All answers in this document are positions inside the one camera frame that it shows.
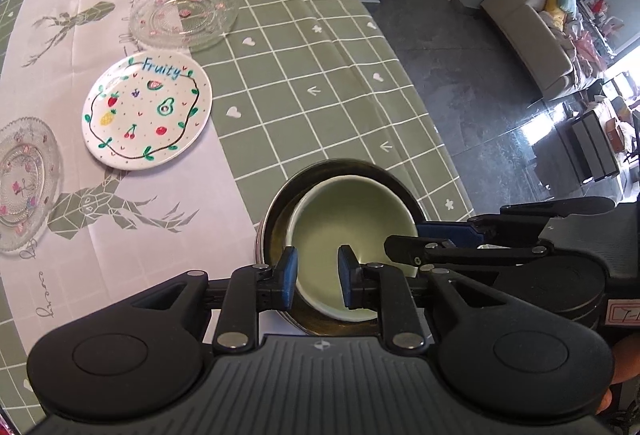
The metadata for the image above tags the white deer-print table runner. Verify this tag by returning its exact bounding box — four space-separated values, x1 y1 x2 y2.
0 0 281 341

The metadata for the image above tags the green ceramic bowl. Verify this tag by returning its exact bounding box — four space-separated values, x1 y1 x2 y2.
287 175 418 322

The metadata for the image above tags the yellow pillow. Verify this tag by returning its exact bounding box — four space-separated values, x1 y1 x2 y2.
542 0 566 28

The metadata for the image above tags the clear glass plate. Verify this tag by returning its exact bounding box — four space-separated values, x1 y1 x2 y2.
129 0 240 52

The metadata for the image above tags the white fruit-print plate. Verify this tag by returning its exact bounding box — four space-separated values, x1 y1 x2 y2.
81 50 214 172

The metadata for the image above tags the glass plate with pink flowers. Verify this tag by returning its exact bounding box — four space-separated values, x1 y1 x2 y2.
0 116 63 256

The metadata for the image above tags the orange steel bowl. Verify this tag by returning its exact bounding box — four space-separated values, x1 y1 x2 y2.
259 158 426 337

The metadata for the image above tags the person's right hand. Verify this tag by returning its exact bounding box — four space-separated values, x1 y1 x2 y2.
596 329 640 414

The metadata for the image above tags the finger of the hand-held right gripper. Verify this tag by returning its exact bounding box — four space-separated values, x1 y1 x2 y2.
416 196 617 248
384 234 552 274

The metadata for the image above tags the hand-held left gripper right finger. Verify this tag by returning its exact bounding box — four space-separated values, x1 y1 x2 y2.
337 244 506 356

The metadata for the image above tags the black low cabinet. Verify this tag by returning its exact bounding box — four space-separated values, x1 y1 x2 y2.
570 108 621 183

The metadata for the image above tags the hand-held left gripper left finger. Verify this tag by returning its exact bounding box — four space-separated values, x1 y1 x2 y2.
130 245 301 357

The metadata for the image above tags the pile of pink clothes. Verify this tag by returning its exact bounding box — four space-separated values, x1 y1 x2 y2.
565 0 626 81

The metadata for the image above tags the beige sofa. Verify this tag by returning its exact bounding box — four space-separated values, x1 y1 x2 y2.
480 0 588 103

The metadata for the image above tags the green checked tablecloth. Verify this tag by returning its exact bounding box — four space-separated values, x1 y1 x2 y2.
0 0 476 435

